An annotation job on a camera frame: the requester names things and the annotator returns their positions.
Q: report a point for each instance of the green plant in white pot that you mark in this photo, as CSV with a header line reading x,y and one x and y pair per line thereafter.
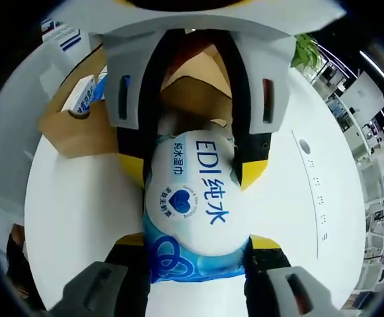
x,y
307,53

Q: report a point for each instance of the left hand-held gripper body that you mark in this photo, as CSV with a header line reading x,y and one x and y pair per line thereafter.
x,y
277,16

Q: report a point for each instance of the round grey table grommet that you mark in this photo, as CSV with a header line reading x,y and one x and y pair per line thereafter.
x,y
304,146

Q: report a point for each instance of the white table socket strip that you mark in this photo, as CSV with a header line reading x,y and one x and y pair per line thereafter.
x,y
317,198

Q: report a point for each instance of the blue poster board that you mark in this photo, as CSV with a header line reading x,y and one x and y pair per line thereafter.
x,y
61,34

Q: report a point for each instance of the brown cardboard shoe box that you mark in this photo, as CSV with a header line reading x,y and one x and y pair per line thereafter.
x,y
79,135

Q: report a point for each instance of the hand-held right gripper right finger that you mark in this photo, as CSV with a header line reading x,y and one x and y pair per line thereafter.
x,y
271,284

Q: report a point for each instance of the white soft wet wipes pack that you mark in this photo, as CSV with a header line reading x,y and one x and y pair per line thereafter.
x,y
195,204

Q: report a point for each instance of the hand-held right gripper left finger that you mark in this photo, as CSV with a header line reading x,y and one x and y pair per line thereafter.
x,y
112,284

